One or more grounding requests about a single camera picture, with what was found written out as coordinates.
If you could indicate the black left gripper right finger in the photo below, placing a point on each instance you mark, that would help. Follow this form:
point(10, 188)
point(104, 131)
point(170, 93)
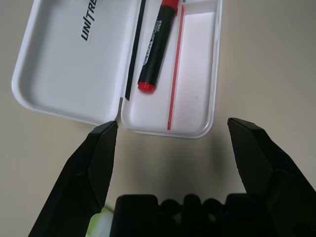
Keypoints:
point(266, 163)

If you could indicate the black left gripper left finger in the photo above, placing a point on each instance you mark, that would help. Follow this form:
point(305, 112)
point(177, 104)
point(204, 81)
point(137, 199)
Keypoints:
point(81, 177)

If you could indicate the green capped translucent highlighter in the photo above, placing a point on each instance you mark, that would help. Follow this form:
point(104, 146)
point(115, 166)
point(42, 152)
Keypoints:
point(102, 223)

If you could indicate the white plastic pencil case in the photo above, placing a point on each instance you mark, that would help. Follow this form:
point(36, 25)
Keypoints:
point(74, 74)

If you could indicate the black red whiteboard marker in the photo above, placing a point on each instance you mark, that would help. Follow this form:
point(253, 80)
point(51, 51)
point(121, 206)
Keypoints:
point(155, 49)

